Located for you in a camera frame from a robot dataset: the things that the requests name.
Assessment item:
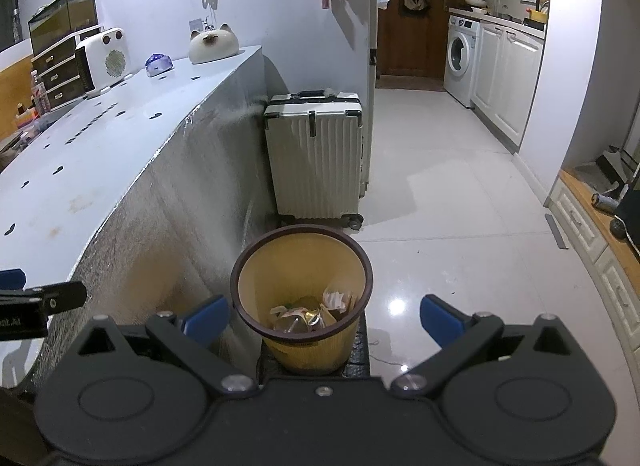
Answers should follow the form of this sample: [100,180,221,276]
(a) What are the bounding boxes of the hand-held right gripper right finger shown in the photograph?
[389,295,590,398]

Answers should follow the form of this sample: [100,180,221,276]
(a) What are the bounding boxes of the water bottle with red label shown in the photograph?
[30,70,51,114]

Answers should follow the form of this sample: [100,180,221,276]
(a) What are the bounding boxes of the white cat-shaped ornament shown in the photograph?
[188,23,239,65]

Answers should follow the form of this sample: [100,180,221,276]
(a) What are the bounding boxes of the brown wooden door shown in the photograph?
[376,0,458,91]

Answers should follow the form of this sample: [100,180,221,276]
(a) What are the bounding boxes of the white ribbed suitcase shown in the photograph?
[263,89,371,233]

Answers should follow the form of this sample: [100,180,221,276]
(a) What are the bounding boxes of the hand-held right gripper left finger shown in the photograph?
[60,295,260,398]

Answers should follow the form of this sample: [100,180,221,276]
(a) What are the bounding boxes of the white washing machine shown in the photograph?
[443,14,482,107]

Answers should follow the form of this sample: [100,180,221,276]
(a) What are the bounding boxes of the torn cardboard piece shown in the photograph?
[269,303,307,323]

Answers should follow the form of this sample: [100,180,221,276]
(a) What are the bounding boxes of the blue tissue pack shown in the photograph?
[145,52,176,78]

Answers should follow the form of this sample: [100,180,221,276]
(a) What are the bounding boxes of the dark drawer cabinet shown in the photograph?
[31,24,106,109]

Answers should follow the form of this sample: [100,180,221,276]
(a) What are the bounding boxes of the white fan heater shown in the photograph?
[75,27,135,99]

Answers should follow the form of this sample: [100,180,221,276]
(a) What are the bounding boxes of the black bag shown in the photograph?
[611,186,640,254]

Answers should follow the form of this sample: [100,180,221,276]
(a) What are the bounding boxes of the glass aquarium tank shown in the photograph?
[27,0,101,57]

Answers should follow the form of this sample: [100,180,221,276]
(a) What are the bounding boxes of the white paper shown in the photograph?
[321,287,358,321]

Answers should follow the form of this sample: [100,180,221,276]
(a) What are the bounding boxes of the white kitchen base cabinets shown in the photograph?
[470,20,546,154]

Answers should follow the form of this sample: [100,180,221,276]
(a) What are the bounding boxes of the yellow bin with brown rim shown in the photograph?
[230,225,374,375]

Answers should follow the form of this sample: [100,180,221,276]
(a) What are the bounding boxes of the white bench drawers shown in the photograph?
[545,168,640,362]

